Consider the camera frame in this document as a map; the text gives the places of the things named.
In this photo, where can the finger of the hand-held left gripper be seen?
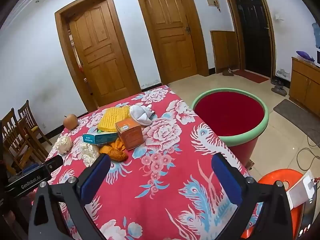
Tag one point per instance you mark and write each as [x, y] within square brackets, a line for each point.
[30, 168]
[53, 162]

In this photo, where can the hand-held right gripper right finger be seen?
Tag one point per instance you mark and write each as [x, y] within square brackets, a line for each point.
[226, 180]

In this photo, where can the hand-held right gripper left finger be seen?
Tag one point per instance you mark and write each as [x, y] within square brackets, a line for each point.
[96, 180]

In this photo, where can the white paper tissue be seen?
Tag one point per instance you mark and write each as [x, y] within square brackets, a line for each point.
[63, 144]
[88, 153]

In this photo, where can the orange plastic bag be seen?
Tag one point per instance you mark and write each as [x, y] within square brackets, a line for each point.
[115, 151]

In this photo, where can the blue white cardboard box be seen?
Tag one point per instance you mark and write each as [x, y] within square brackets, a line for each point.
[100, 138]

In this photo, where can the orange cardboard box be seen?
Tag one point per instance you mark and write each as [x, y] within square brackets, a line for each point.
[130, 135]

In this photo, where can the yellow waffle sponge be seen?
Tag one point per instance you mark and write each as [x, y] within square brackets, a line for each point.
[112, 118]

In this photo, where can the red bucket with green rim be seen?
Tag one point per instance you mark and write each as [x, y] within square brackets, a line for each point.
[225, 115]

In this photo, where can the cardboard box under bucket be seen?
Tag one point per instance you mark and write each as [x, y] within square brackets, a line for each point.
[250, 164]

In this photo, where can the wooden chair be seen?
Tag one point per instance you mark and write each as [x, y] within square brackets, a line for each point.
[25, 112]
[12, 130]

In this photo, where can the red apple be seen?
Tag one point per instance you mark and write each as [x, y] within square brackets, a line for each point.
[70, 122]

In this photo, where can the orange plastic stool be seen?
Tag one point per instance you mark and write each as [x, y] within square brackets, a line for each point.
[275, 175]

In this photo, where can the red floral tablecloth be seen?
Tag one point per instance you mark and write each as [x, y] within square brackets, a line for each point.
[162, 175]

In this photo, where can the grey floor mat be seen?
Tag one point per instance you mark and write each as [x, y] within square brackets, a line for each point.
[297, 115]

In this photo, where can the grey pair of shoes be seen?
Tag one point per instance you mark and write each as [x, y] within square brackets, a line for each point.
[280, 90]

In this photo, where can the red doormat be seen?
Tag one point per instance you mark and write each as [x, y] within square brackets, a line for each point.
[250, 75]

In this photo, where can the brown slipper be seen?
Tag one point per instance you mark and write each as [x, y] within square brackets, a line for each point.
[228, 72]

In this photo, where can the dark pair of shoes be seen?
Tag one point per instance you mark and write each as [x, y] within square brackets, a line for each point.
[277, 82]

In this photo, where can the arched-panel wooden door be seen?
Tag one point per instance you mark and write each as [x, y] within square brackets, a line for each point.
[100, 55]

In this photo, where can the wooden sideboard cabinet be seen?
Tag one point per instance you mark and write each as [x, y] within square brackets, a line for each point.
[303, 85]

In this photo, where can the purple plastic bag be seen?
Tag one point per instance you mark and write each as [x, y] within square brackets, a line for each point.
[305, 55]

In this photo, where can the black entrance door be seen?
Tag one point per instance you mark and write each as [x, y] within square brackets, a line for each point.
[252, 30]

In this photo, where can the wooden door with metal lock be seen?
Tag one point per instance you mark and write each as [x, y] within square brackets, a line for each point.
[170, 37]

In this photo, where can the wooden wall cabinet panel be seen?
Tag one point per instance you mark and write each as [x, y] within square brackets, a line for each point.
[223, 51]

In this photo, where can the white wall switch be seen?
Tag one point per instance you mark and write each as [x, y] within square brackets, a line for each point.
[279, 17]

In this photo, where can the blue wall poster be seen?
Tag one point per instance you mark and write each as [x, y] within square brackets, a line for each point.
[316, 33]

